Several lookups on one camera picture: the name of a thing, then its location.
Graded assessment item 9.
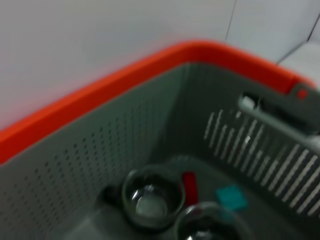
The dark red curved brick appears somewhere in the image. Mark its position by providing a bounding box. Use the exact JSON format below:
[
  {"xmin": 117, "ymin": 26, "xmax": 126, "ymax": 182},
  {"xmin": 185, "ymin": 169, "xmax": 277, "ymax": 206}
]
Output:
[{"xmin": 181, "ymin": 171, "xmax": 199, "ymax": 204}]

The glass teacup with black sleeve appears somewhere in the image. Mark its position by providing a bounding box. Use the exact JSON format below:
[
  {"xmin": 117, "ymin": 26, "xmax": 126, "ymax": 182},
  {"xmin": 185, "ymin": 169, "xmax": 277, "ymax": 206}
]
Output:
[
  {"xmin": 101, "ymin": 164, "xmax": 188, "ymax": 232},
  {"xmin": 174, "ymin": 201, "xmax": 252, "ymax": 240}
]

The teal square brick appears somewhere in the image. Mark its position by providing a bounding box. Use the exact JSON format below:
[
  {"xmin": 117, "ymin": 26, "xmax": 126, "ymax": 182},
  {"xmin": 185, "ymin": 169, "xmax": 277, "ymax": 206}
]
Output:
[{"xmin": 215, "ymin": 184, "xmax": 249, "ymax": 211}]

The grey-green perforated storage bin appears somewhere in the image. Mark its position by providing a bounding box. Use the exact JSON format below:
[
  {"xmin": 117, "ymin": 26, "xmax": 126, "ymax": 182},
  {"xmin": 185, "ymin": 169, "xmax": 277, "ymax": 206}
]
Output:
[{"xmin": 0, "ymin": 62, "xmax": 320, "ymax": 240}]

